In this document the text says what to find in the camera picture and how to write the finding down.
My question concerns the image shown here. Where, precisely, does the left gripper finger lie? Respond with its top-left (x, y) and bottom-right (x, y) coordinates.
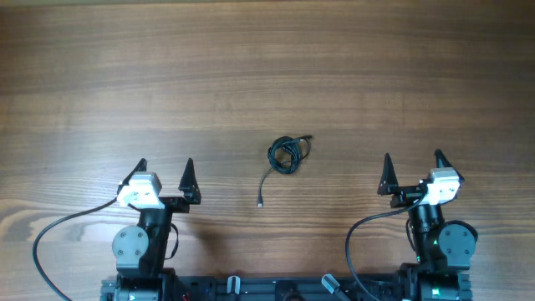
top-left (178, 158), bottom-right (201, 204)
top-left (119, 158), bottom-right (147, 186)

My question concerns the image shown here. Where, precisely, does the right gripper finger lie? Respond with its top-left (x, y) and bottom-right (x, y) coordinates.
top-left (377, 153), bottom-right (399, 196)
top-left (434, 149), bottom-right (464, 182)

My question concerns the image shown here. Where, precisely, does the black usb cable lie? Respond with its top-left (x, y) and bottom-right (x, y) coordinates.
top-left (257, 134), bottom-right (313, 209)

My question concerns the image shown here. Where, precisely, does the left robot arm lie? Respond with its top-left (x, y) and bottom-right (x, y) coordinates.
top-left (100, 159), bottom-right (201, 301)

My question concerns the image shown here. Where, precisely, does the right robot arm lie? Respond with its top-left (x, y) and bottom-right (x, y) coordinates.
top-left (378, 149), bottom-right (478, 301)

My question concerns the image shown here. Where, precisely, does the left camera black cable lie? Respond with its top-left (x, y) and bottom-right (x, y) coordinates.
top-left (32, 197), bottom-right (120, 301)

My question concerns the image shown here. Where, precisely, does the camera black cable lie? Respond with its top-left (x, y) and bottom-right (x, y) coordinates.
top-left (32, 197), bottom-right (120, 301)
top-left (344, 183), bottom-right (428, 301)

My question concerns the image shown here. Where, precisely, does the right camera black cable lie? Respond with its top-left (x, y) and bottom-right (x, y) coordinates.
top-left (344, 183), bottom-right (428, 301)

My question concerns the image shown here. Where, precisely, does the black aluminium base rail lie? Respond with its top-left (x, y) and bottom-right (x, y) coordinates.
top-left (99, 273), bottom-right (473, 301)

